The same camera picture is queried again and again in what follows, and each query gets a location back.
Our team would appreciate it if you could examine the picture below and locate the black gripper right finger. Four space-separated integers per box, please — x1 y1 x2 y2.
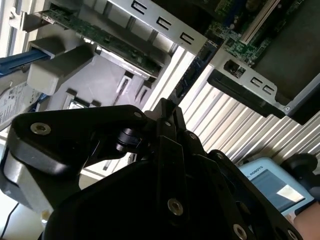
174 103 310 240

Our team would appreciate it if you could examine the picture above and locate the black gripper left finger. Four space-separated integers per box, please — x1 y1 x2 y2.
6 97 187 227

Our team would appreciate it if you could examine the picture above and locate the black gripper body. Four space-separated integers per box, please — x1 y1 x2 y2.
42 151 226 240

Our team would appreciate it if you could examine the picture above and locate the person's hand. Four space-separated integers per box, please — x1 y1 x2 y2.
294 203 320 240

